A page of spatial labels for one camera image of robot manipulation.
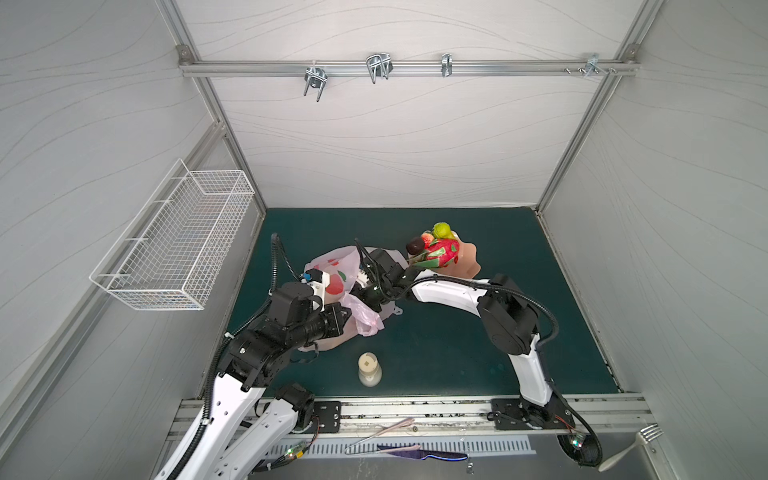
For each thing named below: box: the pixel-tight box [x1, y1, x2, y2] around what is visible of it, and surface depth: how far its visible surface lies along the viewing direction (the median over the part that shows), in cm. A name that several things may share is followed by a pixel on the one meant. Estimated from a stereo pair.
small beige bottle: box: [358, 352, 383, 387], surface depth 75 cm
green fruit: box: [433, 222, 456, 239], surface depth 103 cm
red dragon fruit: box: [413, 238, 460, 267], surface depth 98 cm
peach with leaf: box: [421, 232, 439, 249], surface depth 102 cm
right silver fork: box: [598, 423, 663, 471], surface depth 72 cm
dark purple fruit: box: [406, 237, 424, 255], surface depth 100 cm
